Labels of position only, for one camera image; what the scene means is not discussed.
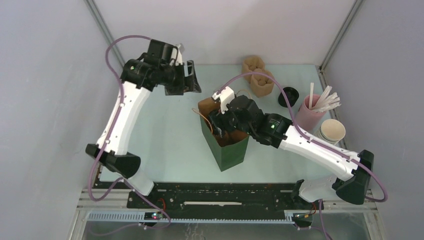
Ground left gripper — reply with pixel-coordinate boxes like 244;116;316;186
160;60;202;96

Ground green paper bag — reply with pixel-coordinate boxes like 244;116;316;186
193;97;249;172

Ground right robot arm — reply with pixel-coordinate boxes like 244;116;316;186
208;93;374;209

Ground stacked brown cup carriers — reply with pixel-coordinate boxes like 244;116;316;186
241;55;275;98

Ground stack of black lids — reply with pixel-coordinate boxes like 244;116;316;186
277;86;299;108

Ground pink straw holder cup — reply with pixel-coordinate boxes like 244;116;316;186
294;95;327;132

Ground single white straw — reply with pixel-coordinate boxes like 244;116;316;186
308;82;315;110

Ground bundle of white straws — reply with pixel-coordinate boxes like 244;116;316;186
311;86;341;113

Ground stack of paper cups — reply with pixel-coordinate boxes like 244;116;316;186
314;119;346;145

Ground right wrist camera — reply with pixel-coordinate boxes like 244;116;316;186
211;86;236;114

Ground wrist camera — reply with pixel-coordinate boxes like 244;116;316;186
211;86;236;114
173;43;185;66

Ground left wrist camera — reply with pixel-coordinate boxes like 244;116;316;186
173;43;185;66

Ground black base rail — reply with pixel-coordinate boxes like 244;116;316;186
126;182;321;221

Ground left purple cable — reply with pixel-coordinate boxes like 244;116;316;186
87;35;153;202

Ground purple cable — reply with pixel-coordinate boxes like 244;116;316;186
216;72;388;203
87;35;153;202

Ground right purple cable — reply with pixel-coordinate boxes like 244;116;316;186
216;72;388;203

